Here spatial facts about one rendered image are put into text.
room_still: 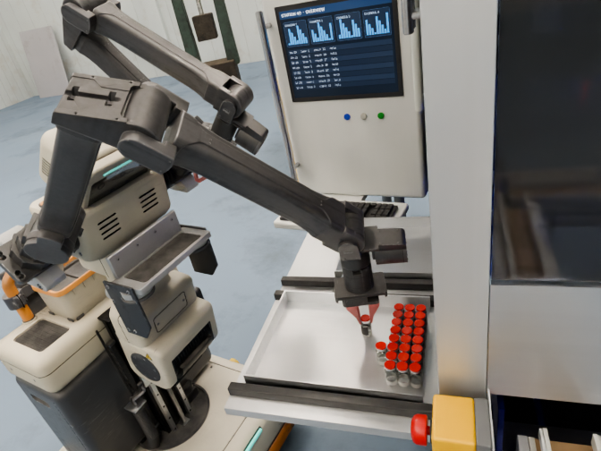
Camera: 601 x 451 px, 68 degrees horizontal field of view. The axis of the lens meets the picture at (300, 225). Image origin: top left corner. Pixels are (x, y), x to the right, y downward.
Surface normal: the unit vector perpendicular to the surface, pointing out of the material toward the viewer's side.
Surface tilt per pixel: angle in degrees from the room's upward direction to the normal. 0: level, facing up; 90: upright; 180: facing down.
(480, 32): 90
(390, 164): 90
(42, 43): 80
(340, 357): 0
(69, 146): 117
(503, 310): 90
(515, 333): 90
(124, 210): 98
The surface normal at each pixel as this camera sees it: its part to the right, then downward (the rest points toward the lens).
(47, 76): -0.27, 0.36
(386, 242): -0.16, -0.55
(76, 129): -0.05, 0.83
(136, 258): 0.86, 0.11
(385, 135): -0.44, 0.52
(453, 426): -0.18, -0.85
